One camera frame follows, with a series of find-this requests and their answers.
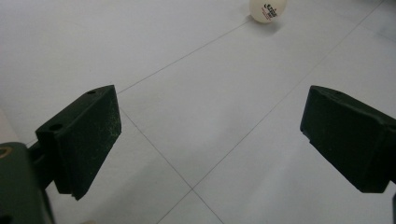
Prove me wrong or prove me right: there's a white ping pong ball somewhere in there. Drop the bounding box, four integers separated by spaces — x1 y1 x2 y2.
248 0 288 24

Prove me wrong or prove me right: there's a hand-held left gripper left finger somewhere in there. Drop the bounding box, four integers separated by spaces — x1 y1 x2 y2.
35 84 122 202

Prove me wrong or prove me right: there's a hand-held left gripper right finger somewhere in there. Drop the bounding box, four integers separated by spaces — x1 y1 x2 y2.
299 85 396 194

